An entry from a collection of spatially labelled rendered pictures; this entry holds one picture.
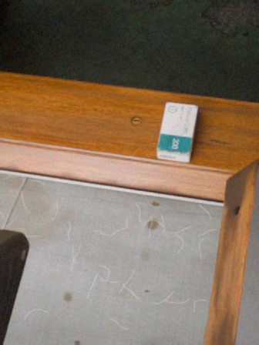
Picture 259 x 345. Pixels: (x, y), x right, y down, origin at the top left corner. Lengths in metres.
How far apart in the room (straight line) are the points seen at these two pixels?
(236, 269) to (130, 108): 0.25
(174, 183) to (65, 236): 0.13
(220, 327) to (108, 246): 0.18
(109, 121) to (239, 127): 0.14
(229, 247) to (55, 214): 0.21
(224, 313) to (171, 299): 0.11
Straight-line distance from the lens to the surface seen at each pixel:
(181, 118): 0.70
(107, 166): 0.71
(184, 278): 0.68
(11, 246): 0.34
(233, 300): 0.56
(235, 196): 0.61
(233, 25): 1.77
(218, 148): 0.71
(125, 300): 0.67
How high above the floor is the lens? 1.39
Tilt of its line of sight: 64 degrees down
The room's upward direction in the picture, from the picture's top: 10 degrees counter-clockwise
